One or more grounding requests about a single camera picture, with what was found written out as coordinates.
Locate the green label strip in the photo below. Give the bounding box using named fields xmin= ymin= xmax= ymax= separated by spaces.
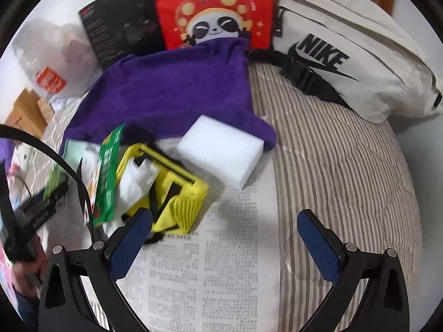
xmin=92 ymin=124 xmax=125 ymax=227

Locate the white sock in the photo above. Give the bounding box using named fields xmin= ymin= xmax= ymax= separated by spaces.
xmin=103 ymin=157 xmax=159 ymax=237

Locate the yellow black mask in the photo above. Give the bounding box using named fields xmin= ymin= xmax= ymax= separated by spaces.
xmin=116 ymin=143 xmax=209 ymax=235

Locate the white sponge block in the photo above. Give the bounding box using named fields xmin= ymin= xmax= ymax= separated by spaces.
xmin=176 ymin=115 xmax=264 ymax=190

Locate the person's left hand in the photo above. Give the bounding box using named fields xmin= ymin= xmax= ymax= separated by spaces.
xmin=12 ymin=235 xmax=48 ymax=298

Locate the brown wooden box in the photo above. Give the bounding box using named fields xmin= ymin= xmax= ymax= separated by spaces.
xmin=4 ymin=89 xmax=55 ymax=139

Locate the striped quilted bedspread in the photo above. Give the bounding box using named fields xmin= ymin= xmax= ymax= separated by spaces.
xmin=249 ymin=64 xmax=422 ymax=331

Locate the newspaper sheet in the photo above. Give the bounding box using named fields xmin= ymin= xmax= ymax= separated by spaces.
xmin=117 ymin=153 xmax=280 ymax=331

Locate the white Miniso shopping bag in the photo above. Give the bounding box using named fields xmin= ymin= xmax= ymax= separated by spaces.
xmin=12 ymin=18 xmax=101 ymax=100

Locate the purple fleece towel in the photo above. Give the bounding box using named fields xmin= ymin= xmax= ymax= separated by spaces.
xmin=63 ymin=38 xmax=276 ymax=151

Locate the black headset box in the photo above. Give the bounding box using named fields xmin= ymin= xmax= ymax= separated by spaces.
xmin=79 ymin=0 xmax=166 ymax=71

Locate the white Nike waist bag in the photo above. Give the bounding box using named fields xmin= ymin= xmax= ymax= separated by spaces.
xmin=249 ymin=0 xmax=442 ymax=124

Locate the red panda paper bag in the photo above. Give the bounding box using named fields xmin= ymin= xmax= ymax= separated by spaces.
xmin=155 ymin=0 xmax=274 ymax=50

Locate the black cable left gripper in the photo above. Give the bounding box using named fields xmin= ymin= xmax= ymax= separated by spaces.
xmin=0 ymin=124 xmax=96 ymax=243

